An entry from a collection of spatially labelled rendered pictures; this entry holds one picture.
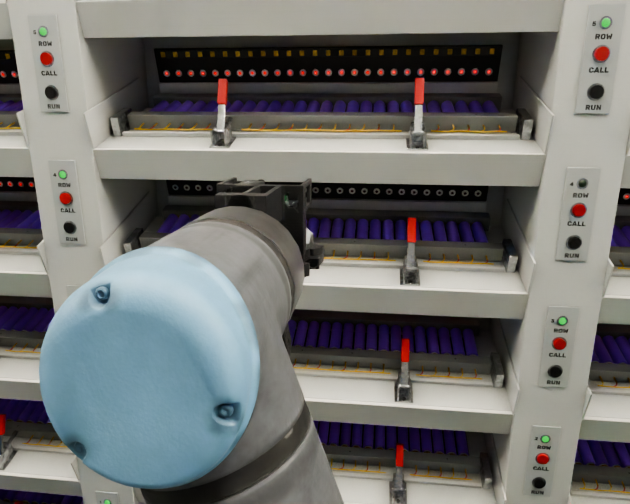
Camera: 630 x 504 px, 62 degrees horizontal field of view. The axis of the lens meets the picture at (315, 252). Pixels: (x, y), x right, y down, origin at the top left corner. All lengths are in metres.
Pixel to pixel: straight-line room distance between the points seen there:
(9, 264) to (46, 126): 0.24
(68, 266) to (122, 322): 0.65
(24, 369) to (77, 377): 0.79
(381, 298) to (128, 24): 0.50
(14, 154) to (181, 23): 0.31
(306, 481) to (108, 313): 0.12
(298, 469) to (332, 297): 0.51
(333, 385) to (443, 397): 0.17
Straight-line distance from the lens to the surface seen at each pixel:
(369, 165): 0.71
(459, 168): 0.71
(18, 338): 1.06
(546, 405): 0.85
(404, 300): 0.75
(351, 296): 0.75
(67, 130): 0.82
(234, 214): 0.32
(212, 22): 0.74
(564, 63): 0.73
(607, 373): 0.94
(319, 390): 0.84
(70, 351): 0.23
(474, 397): 0.86
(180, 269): 0.22
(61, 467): 1.09
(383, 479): 0.96
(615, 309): 0.82
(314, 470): 0.27
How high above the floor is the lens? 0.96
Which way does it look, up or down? 16 degrees down
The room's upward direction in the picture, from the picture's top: straight up
